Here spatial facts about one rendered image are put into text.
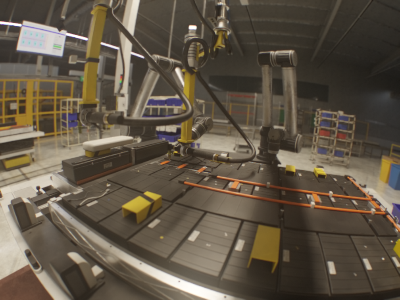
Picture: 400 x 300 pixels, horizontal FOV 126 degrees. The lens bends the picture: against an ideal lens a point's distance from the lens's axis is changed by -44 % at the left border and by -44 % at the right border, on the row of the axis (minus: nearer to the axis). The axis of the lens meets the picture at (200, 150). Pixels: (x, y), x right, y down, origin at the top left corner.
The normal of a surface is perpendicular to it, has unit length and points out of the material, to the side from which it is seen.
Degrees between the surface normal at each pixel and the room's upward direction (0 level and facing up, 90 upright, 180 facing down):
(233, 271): 0
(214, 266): 0
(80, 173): 90
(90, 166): 90
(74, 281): 90
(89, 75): 90
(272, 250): 0
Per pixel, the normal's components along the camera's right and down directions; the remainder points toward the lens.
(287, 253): 0.06, -0.98
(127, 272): -0.38, 0.17
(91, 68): 0.80, 0.18
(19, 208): 0.92, 0.14
